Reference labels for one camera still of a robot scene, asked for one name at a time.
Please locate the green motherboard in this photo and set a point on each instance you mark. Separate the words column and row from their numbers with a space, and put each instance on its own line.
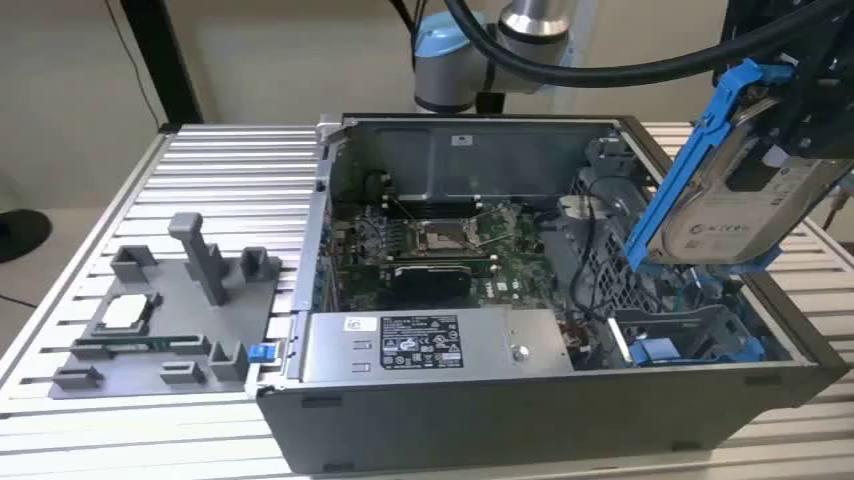
column 521, row 260

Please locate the CPU socket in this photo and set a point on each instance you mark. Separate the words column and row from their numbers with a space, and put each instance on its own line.
column 441, row 237

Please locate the green RAM stick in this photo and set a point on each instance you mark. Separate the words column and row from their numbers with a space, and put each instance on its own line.
column 154, row 342

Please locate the dark grey PC case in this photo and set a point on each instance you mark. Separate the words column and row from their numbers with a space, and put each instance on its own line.
column 501, row 425

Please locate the black graphics card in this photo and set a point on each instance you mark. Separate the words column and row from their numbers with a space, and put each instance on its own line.
column 428, row 285

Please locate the grey metal disk bay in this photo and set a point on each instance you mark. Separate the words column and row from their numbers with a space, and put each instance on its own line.
column 614, row 280

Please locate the blue case latch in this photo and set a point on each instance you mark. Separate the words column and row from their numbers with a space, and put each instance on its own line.
column 262, row 352

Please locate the black round stand base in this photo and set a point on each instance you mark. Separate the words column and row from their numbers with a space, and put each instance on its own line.
column 21, row 235

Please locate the black frame post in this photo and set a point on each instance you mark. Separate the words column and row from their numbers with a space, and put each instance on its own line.
column 167, row 65

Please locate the silver CPU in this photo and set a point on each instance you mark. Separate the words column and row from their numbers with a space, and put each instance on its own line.
column 123, row 310

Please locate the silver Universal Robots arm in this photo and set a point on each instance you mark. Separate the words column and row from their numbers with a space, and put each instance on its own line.
column 454, row 75

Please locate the locking lever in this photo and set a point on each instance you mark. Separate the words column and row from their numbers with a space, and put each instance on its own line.
column 405, row 209

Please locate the grey parts rack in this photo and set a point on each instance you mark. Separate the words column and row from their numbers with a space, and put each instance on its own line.
column 174, row 300

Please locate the silver power supply unit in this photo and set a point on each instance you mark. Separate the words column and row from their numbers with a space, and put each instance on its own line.
column 334, row 350

